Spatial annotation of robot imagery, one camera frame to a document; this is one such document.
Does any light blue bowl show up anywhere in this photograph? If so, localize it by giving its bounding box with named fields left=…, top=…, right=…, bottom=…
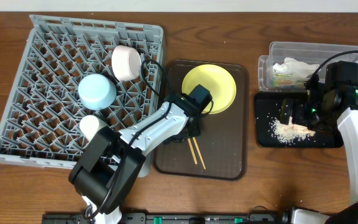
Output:
left=78, top=73, right=117, bottom=110

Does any black waste tray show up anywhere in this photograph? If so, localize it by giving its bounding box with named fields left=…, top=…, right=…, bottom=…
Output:
left=254, top=91, right=343, bottom=148

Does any pile of rice waste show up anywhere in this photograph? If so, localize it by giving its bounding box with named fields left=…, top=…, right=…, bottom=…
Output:
left=268, top=118, right=316, bottom=144

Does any clear plastic bin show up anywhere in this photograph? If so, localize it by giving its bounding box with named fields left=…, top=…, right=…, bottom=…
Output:
left=258, top=42, right=358, bottom=91

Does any green snack wrapper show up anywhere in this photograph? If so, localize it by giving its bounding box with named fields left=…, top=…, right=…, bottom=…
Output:
left=273, top=78, right=305, bottom=88

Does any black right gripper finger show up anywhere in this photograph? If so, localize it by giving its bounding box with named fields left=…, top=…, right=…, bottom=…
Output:
left=280, top=98, right=294, bottom=125
left=292, top=102, right=319, bottom=126

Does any yellow round plate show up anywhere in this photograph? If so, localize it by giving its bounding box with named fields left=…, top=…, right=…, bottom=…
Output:
left=181, top=64, right=236, bottom=114

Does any white paper napkin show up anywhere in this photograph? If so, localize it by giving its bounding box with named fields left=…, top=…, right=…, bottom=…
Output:
left=273, top=57, right=319, bottom=78

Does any pink white bowl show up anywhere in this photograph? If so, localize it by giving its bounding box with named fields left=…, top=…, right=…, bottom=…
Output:
left=111, top=45, right=142, bottom=82

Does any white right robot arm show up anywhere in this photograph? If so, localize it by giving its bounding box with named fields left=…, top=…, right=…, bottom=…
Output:
left=280, top=61, right=358, bottom=223

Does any grey plastic dish rack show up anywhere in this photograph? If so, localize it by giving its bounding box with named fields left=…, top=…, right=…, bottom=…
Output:
left=0, top=15, right=165, bottom=169

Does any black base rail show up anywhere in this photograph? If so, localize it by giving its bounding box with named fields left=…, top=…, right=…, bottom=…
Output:
left=41, top=211, right=288, bottom=224

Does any dark brown serving tray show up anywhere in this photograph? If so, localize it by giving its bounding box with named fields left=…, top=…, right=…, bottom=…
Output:
left=153, top=63, right=249, bottom=181

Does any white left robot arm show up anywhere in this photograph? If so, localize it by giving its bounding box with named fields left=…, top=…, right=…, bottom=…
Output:
left=68, top=91, right=213, bottom=223

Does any wooden chopstick left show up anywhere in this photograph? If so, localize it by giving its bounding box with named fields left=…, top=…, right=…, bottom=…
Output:
left=187, top=138, right=198, bottom=165

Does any white cup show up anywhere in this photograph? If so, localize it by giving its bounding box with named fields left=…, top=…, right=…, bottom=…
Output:
left=79, top=115, right=107, bottom=141

